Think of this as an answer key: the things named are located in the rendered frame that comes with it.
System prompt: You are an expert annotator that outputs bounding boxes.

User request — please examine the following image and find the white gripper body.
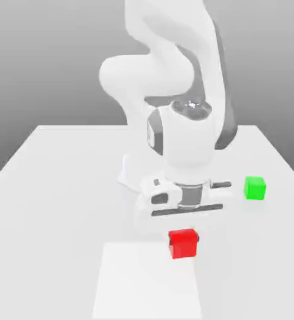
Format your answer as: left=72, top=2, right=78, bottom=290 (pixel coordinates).
left=134, top=194, right=228, bottom=236

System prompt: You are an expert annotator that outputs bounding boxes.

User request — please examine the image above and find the small red cube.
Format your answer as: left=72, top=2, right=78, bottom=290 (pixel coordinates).
left=168, top=227, right=200, bottom=260

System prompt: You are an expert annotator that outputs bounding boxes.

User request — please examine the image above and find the small green cube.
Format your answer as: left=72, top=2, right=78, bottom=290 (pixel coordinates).
left=243, top=176, right=267, bottom=201

